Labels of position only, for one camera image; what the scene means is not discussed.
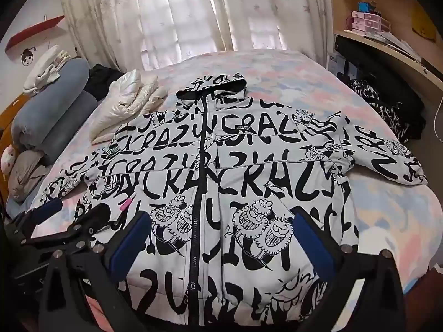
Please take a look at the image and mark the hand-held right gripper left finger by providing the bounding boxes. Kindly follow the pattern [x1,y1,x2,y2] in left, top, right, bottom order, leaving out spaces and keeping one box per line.
[38,211,153,332]

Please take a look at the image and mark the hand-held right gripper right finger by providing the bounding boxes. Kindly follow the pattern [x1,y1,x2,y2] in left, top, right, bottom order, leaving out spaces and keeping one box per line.
[292,211,405,332]

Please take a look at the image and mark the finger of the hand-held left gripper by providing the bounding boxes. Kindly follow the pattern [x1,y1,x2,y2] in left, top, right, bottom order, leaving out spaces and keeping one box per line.
[64,203,120,250]
[5,199,65,248]

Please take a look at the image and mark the white black printed hooded jacket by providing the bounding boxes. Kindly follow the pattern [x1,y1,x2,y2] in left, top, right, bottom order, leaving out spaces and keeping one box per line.
[38,72,428,332]

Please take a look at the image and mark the beige cloth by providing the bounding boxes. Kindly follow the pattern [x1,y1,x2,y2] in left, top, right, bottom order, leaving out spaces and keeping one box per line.
[7,150,52,203]

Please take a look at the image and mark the pink plush toy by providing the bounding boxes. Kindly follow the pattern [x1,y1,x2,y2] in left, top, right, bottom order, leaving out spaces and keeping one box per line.
[0,144,16,180]

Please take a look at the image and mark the wooden bed headboard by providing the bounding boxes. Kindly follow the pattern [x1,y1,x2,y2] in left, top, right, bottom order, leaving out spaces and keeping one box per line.
[0,92,30,153]

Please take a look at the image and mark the cream folded puffer jacket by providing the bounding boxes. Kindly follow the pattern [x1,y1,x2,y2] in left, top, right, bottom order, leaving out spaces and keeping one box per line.
[91,70,168,145]

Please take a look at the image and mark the black cloth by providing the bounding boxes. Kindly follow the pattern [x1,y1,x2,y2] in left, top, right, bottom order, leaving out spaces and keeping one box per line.
[83,64,123,101]

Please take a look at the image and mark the white cloth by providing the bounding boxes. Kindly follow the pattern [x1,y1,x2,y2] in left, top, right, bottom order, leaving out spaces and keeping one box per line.
[22,44,75,95]

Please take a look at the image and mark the black white printed garment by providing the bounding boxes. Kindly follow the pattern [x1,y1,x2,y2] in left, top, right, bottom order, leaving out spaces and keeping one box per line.
[348,79,418,141]

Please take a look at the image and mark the pastel printed bed blanket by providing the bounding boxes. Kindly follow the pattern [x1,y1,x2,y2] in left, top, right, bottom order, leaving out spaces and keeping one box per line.
[7,50,443,332]

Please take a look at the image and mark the black bag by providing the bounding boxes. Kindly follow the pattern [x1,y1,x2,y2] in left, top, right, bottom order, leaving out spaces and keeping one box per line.
[334,36,427,139]

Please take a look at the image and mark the blue white carton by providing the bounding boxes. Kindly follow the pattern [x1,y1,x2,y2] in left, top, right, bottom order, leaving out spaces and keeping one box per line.
[328,52,350,74]

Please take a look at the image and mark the stack of papers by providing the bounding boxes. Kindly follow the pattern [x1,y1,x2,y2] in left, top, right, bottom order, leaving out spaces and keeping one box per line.
[363,30,421,59]

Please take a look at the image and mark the white floral curtain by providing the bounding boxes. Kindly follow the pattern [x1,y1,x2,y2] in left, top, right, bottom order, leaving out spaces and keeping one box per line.
[59,0,329,73]

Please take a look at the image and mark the pink drawer boxes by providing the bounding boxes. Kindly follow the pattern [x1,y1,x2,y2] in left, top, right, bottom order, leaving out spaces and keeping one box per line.
[350,10,392,37]

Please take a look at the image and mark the yellow card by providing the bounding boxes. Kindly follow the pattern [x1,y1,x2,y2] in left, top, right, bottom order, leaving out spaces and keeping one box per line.
[411,7,436,38]

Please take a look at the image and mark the cartoon face wall sticker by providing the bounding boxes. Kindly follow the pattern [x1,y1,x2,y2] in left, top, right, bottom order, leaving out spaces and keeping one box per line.
[20,46,37,67]

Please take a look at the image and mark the red wall shelf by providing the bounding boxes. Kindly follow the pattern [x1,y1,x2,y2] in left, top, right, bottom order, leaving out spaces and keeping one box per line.
[5,15,66,49]

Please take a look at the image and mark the white cable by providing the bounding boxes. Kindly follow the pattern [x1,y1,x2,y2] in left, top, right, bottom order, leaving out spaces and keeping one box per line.
[432,95,443,141]

